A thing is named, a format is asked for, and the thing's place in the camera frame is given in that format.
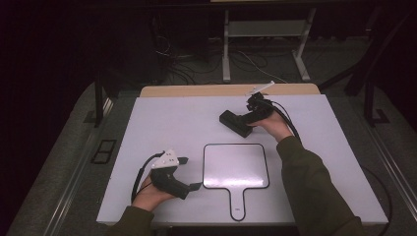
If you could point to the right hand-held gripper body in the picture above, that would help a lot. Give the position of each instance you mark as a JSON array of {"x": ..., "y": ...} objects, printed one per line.
[{"x": 260, "y": 105}]

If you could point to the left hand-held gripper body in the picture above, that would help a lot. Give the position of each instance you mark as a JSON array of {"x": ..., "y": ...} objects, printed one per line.
[{"x": 168, "y": 177}]

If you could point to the black whiteboard eraser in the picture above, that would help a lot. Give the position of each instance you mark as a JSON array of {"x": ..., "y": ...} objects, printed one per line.
[{"x": 233, "y": 123}]

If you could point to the person's right hand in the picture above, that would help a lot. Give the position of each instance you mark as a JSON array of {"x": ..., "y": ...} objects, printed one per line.
[{"x": 273, "y": 128}]

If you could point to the person's left hand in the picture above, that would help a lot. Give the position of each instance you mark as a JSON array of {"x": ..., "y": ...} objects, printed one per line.
[{"x": 149, "y": 196}]

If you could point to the white metal stand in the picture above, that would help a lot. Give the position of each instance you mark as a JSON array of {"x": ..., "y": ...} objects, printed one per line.
[{"x": 267, "y": 29}]

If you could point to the black upright stand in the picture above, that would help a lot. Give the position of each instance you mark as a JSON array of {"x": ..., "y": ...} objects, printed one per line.
[{"x": 369, "y": 101}]

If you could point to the black slanted stand bar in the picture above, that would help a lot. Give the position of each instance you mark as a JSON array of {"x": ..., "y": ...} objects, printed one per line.
[{"x": 370, "y": 55}]

